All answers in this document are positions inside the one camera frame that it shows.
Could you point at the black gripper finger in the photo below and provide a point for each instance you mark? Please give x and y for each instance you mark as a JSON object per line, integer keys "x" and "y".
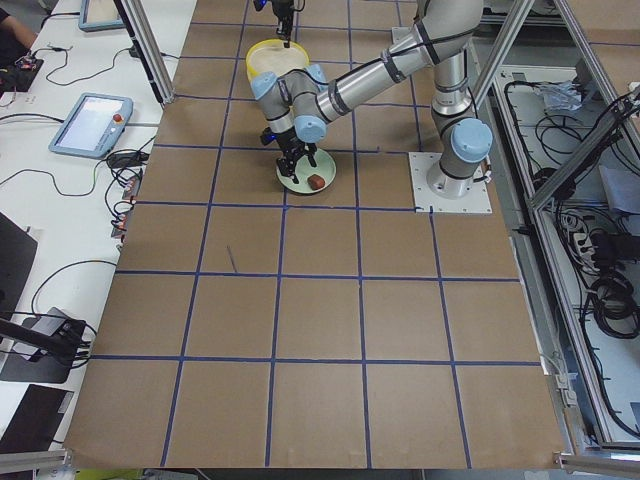
{"x": 286, "y": 168}
{"x": 311, "y": 159}
{"x": 287, "y": 26}
{"x": 280, "y": 27}

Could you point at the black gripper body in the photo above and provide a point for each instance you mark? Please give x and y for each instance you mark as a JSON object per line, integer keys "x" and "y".
{"x": 283, "y": 11}
{"x": 289, "y": 142}

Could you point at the yellow steamer basket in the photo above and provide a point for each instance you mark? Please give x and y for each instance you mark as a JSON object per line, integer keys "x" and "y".
{"x": 272, "y": 55}

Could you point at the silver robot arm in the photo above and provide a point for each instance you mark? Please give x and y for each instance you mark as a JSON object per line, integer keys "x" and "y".
{"x": 299, "y": 104}

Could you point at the light green plate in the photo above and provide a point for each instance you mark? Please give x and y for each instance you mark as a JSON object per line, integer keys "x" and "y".
{"x": 326, "y": 168}

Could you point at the brown bun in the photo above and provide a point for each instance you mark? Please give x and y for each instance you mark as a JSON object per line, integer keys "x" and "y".
{"x": 316, "y": 182}

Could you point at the teach pendant far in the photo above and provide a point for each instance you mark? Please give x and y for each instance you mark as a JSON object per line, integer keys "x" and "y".
{"x": 99, "y": 15}

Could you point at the teach pendant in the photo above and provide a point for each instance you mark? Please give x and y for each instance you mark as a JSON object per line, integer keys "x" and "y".
{"x": 99, "y": 15}
{"x": 93, "y": 127}

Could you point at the teach pendant near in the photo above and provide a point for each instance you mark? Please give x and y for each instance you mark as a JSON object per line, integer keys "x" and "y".
{"x": 93, "y": 127}

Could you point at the aluminium frame post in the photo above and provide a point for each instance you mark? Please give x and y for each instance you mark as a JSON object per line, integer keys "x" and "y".
{"x": 139, "y": 29}

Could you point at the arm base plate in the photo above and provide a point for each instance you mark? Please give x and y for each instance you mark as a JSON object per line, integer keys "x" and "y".
{"x": 434, "y": 192}

